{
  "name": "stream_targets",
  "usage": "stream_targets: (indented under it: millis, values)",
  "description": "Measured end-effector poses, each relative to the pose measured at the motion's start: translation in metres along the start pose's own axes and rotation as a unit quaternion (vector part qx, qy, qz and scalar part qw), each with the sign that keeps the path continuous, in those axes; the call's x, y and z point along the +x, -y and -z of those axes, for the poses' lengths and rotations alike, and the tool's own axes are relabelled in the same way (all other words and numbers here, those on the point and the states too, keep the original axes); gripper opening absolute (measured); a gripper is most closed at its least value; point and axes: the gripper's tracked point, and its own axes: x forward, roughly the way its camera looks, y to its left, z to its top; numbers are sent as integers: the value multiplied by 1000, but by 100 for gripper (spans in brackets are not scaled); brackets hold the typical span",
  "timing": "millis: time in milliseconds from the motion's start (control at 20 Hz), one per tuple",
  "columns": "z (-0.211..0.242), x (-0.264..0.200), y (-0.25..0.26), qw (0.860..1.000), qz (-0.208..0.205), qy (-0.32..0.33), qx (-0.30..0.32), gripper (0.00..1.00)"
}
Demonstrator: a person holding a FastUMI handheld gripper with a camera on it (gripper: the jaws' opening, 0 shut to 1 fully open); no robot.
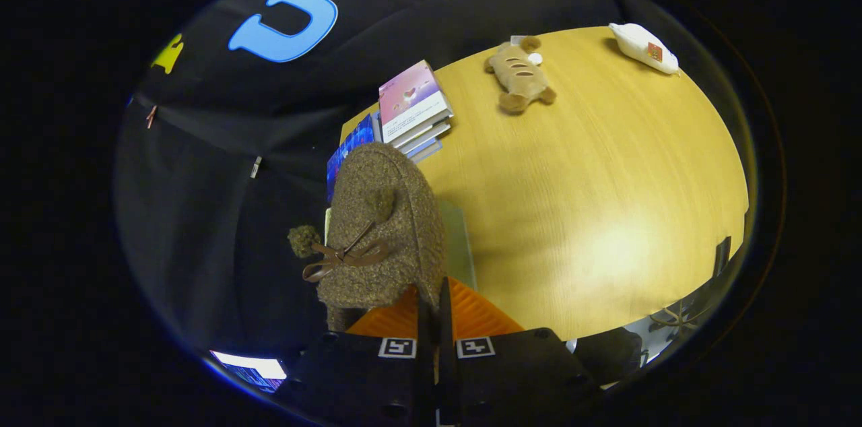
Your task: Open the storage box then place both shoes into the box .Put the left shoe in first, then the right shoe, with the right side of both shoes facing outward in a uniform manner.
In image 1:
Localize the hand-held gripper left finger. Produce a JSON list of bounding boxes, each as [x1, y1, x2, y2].
[[286, 286, 436, 427]]

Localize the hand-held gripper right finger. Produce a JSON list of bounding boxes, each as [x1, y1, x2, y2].
[[438, 277, 603, 427]]

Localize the beige fabric storage box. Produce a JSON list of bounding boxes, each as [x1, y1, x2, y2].
[[323, 201, 477, 290]]

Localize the brown fuzzy shoe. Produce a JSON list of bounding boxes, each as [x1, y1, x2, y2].
[[288, 142, 449, 332]]

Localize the lit laptop screen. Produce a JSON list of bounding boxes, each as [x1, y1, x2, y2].
[[209, 350, 288, 394]]

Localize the dark blue book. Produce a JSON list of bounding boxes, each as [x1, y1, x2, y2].
[[327, 114, 376, 202]]

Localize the pale blue book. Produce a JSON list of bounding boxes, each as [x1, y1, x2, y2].
[[404, 137, 444, 164]]

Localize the grey book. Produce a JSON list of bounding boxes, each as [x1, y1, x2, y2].
[[391, 114, 453, 150]]

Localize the pink cover book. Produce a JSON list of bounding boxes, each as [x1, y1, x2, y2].
[[378, 60, 453, 143]]

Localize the tan bread-shaped plush toy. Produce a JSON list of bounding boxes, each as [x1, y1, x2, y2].
[[485, 35, 558, 114]]

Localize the white plastic bottle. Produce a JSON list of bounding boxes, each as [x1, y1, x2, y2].
[[608, 23, 679, 75]]

